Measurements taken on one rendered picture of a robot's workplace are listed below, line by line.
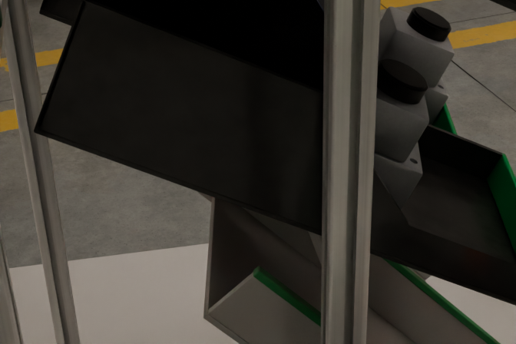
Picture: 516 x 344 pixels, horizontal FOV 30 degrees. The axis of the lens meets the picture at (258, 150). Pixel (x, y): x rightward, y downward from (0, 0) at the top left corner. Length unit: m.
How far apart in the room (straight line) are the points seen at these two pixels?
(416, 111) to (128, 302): 0.61
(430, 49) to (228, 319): 0.24
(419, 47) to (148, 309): 0.51
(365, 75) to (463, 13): 3.61
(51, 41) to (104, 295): 2.84
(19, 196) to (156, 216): 0.42
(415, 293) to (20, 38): 0.34
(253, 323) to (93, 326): 0.52
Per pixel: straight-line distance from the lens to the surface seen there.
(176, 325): 1.03
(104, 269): 1.12
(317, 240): 0.51
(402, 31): 0.65
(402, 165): 0.52
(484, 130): 3.15
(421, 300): 0.70
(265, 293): 0.52
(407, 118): 0.51
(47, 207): 0.82
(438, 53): 0.66
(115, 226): 2.70
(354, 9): 0.41
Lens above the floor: 1.53
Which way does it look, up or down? 31 degrees down
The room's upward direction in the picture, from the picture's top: 2 degrees counter-clockwise
